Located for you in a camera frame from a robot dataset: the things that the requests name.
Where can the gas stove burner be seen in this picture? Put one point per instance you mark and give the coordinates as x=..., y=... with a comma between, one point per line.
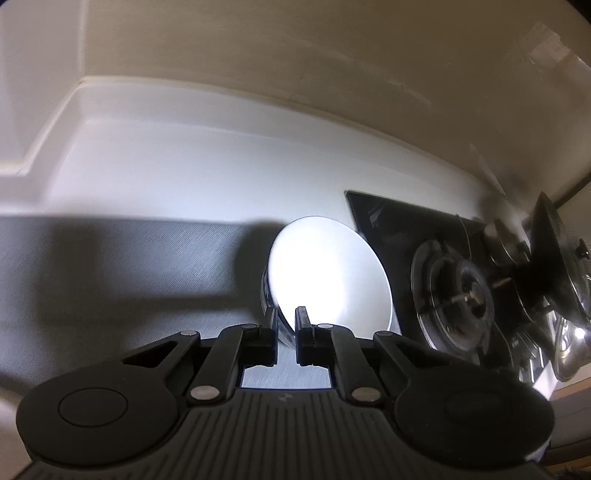
x=455, y=295

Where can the stainless steel pot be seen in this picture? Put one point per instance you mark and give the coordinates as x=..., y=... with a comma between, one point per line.
x=575, y=350

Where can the grey mat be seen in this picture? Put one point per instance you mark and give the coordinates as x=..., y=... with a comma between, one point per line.
x=138, y=286

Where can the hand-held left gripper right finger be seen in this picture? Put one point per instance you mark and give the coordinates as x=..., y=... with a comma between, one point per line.
x=302, y=334

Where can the black gas stove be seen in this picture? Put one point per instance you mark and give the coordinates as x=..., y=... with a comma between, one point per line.
x=378, y=217

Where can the black pan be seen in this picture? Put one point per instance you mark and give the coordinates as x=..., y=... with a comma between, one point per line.
x=549, y=249

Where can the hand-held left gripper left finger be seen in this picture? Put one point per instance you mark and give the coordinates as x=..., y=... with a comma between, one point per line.
x=269, y=334

